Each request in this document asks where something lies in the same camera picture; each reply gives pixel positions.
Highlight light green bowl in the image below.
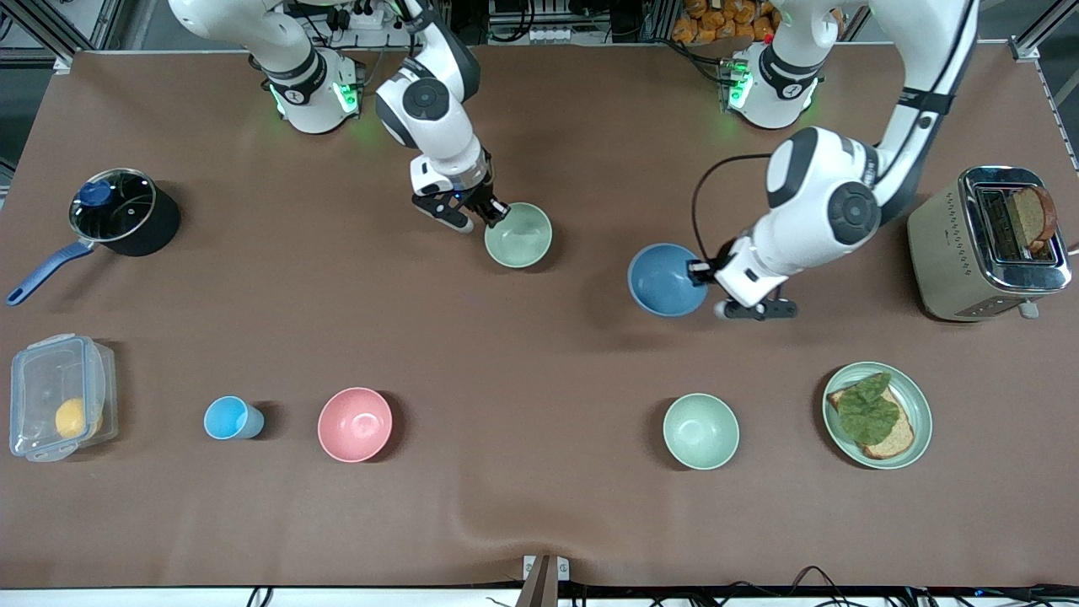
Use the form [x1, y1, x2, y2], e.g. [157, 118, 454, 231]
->
[484, 201, 554, 270]
[663, 393, 740, 470]

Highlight blue bowl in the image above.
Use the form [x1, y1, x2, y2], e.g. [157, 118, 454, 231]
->
[627, 243, 709, 318]

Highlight pink bowl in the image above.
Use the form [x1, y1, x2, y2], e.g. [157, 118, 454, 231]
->
[317, 387, 394, 464]

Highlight brown table mat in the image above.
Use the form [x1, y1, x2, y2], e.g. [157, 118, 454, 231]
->
[0, 46, 1079, 588]

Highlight green lettuce leaf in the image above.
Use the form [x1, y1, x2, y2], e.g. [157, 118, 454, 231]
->
[837, 373, 901, 446]

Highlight beige metal toaster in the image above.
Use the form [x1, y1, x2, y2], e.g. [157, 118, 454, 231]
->
[907, 165, 1073, 322]

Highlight light green plate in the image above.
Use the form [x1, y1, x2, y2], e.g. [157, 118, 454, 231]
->
[822, 362, 933, 470]

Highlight brown bread slice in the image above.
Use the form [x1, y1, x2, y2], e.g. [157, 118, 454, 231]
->
[828, 384, 915, 460]

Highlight orange snack bags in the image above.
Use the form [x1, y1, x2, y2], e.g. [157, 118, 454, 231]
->
[672, 0, 844, 45]

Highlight toasted bread slice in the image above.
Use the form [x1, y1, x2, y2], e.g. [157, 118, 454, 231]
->
[1003, 185, 1058, 254]

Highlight light blue cup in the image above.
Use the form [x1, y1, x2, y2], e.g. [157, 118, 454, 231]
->
[203, 395, 265, 441]

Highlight glass lid blue knob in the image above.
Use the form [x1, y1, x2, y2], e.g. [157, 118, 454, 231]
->
[69, 169, 158, 244]

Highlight yellow lemon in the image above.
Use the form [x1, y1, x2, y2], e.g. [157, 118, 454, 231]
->
[55, 397, 104, 439]

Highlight clear plastic lidded container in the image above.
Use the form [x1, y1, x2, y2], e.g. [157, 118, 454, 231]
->
[8, 334, 119, 463]

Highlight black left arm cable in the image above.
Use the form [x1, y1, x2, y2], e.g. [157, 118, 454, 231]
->
[691, 153, 775, 264]

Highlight black pot blue handle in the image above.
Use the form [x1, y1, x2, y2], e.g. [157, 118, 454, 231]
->
[7, 167, 180, 306]

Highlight black floor cables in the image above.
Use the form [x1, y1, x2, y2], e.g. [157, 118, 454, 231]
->
[485, 565, 1079, 607]

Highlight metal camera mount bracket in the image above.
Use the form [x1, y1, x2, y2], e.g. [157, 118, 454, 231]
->
[516, 554, 571, 607]

